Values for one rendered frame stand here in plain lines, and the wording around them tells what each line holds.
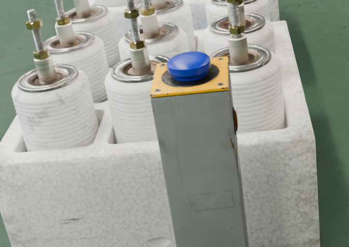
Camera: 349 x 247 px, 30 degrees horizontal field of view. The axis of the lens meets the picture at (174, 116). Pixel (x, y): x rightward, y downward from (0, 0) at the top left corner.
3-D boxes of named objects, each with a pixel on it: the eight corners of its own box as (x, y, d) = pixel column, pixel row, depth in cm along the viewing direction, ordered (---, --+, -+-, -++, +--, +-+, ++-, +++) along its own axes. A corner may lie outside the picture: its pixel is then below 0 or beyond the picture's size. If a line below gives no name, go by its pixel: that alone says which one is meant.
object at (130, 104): (145, 223, 82) (119, 94, 73) (118, 188, 90) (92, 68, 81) (212, 196, 85) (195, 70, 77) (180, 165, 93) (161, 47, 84)
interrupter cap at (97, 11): (117, 9, 102) (117, 5, 102) (91, 27, 97) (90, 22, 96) (78, 8, 106) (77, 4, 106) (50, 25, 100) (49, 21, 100)
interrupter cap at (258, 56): (279, 50, 79) (278, 44, 79) (261, 76, 73) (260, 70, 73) (220, 48, 82) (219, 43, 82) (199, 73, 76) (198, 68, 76)
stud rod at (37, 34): (51, 67, 80) (36, 9, 76) (45, 70, 79) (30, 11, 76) (45, 66, 80) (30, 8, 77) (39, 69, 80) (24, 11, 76)
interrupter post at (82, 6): (95, 14, 102) (91, -6, 100) (86, 20, 100) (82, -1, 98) (82, 14, 103) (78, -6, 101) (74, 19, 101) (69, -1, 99)
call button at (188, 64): (212, 68, 62) (210, 48, 61) (212, 86, 58) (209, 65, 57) (171, 72, 62) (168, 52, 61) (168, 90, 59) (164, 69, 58)
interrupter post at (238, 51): (252, 57, 78) (250, 32, 77) (246, 66, 76) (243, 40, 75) (233, 57, 79) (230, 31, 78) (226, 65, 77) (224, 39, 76)
